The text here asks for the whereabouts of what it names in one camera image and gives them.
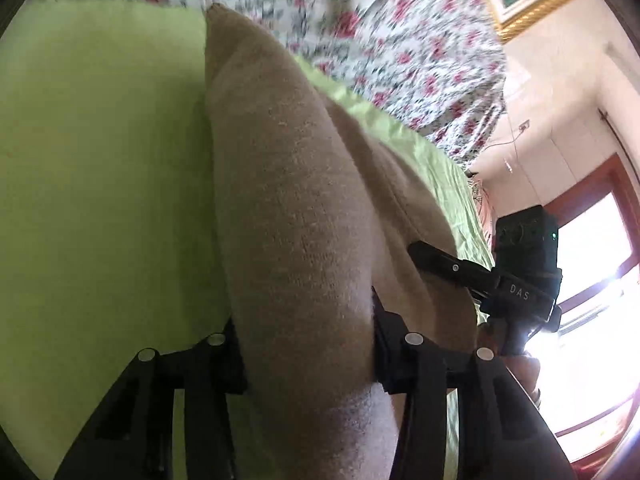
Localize beige knit sweater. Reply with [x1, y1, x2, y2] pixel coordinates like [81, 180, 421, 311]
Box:
[205, 4, 476, 479]

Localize green bed sheet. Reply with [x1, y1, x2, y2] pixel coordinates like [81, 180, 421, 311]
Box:
[1, 0, 490, 479]

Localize white red floral quilt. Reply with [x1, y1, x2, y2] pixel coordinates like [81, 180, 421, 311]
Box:
[143, 0, 506, 167]

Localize right hand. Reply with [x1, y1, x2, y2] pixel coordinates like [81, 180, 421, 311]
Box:
[477, 323, 541, 408]

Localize red wooden window frame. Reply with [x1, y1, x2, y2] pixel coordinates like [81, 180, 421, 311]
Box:
[529, 155, 639, 470]

